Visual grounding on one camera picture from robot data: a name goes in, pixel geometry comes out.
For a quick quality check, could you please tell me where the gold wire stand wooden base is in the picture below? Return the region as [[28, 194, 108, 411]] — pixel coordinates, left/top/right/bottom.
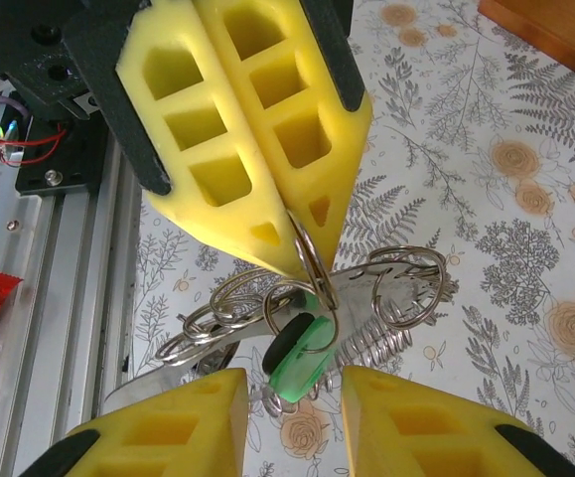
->
[[478, 0, 575, 90]]

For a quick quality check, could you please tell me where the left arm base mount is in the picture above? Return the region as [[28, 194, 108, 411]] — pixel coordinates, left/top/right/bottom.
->
[[15, 116, 119, 198]]

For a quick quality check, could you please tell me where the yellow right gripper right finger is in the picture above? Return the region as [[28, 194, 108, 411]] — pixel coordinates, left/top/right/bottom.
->
[[340, 364, 575, 477]]

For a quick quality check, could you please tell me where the silver split key ring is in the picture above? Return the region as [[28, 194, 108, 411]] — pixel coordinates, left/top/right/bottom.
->
[[286, 211, 341, 309]]

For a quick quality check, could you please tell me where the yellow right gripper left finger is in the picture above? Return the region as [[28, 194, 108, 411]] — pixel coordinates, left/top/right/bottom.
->
[[18, 367, 251, 477]]

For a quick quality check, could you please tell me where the floral tablecloth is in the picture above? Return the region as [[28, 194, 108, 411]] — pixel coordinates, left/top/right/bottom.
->
[[117, 0, 575, 477]]

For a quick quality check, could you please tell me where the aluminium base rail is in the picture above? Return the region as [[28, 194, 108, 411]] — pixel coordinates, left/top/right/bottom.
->
[[0, 143, 144, 477]]

